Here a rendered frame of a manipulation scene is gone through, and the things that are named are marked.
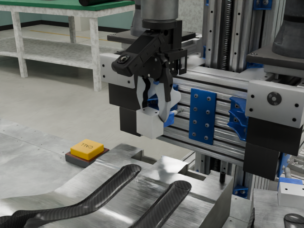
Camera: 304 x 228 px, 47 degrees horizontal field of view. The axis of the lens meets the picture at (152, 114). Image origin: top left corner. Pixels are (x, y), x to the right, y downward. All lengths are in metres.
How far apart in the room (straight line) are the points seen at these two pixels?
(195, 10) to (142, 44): 5.43
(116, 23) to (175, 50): 6.69
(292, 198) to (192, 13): 5.58
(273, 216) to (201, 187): 0.13
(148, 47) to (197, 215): 0.32
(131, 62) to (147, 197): 0.25
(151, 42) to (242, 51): 0.51
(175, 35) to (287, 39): 0.34
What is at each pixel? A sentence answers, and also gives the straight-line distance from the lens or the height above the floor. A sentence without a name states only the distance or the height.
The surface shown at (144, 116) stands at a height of 0.95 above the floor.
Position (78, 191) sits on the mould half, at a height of 0.88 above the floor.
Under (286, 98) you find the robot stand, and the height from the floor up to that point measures 0.97.
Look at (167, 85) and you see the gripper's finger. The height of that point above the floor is 1.03.
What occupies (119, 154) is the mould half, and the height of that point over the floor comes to 0.89.
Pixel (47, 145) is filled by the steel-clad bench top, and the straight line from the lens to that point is 1.00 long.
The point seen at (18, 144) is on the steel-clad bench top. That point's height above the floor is 0.80.
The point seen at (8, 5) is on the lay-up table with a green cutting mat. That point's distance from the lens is 4.45.
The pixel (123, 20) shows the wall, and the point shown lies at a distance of 7.30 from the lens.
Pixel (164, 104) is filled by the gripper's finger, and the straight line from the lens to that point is 0.72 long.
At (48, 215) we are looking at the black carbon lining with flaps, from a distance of 0.55.
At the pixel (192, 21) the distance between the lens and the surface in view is 6.15.
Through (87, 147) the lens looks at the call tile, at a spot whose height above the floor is 0.84.
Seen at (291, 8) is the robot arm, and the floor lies 1.15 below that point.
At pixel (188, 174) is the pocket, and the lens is 0.71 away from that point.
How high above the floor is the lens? 1.25
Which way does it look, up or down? 23 degrees down
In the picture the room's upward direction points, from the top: straight up
